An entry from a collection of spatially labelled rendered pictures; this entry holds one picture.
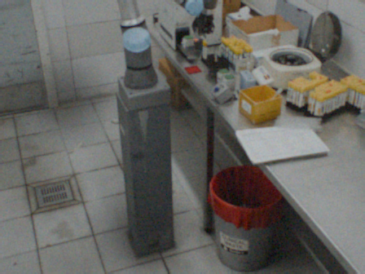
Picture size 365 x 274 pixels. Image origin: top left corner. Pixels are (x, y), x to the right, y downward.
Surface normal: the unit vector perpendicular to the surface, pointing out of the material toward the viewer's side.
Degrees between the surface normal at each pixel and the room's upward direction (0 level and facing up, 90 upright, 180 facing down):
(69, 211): 0
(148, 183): 90
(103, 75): 90
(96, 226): 0
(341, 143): 0
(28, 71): 90
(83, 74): 90
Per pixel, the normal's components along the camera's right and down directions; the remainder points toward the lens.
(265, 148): 0.00, -0.85
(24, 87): 0.34, 0.49
